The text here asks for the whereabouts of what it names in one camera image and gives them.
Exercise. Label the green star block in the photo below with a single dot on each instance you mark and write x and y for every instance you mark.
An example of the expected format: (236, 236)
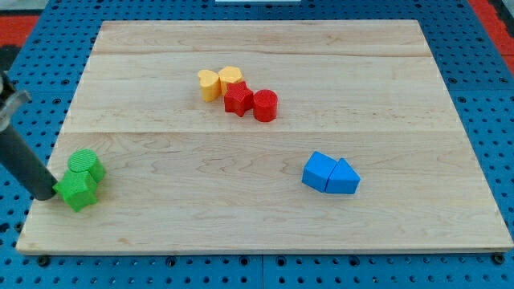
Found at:
(77, 189)

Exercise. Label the red star block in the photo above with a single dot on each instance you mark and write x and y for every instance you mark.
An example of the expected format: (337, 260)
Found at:
(238, 98)

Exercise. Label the blue cube block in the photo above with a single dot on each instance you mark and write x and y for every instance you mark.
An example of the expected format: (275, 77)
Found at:
(317, 171)

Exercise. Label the red cylinder block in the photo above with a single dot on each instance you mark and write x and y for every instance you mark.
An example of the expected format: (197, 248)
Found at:
(265, 105)

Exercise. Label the yellow heart block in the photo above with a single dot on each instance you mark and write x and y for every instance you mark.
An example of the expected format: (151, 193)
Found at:
(210, 85)

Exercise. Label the yellow hexagon block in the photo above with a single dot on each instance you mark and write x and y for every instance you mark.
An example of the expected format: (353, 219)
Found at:
(229, 74)

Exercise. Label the wooden board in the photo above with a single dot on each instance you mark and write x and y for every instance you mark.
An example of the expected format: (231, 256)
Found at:
(184, 177)

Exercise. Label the blue triangle block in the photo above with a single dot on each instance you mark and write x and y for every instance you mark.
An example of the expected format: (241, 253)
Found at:
(343, 179)

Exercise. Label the green cylinder block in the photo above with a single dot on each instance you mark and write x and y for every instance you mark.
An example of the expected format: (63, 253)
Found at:
(86, 160)

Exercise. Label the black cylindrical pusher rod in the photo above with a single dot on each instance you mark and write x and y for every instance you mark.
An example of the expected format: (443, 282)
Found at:
(18, 158)

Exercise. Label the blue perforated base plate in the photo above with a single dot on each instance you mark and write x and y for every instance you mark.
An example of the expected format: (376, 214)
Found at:
(476, 74)

